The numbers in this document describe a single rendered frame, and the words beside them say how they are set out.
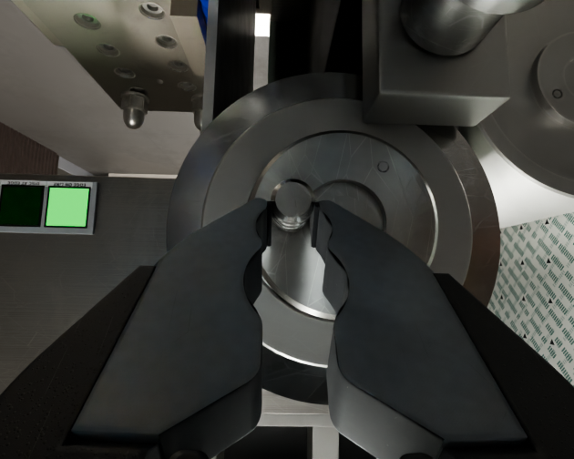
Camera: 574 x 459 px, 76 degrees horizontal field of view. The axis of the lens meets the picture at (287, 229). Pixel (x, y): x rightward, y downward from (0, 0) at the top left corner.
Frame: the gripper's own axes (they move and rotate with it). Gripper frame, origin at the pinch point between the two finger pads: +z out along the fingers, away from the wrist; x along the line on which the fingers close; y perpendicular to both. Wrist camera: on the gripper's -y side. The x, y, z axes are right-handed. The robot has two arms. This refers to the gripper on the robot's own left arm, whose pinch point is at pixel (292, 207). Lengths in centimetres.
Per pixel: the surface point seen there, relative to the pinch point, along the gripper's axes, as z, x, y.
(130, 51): 33.8, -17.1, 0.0
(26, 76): 245, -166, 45
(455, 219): 2.8, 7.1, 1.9
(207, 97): 7.6, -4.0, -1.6
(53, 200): 32.2, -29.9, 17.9
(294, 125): 5.4, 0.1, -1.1
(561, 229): 11.6, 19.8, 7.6
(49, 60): 231, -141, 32
